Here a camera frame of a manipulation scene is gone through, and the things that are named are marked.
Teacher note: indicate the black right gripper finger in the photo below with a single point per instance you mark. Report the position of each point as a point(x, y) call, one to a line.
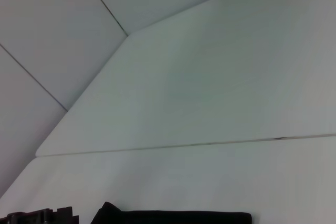
point(44, 217)

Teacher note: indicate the black shirt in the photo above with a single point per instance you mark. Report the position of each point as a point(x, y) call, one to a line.
point(170, 217)

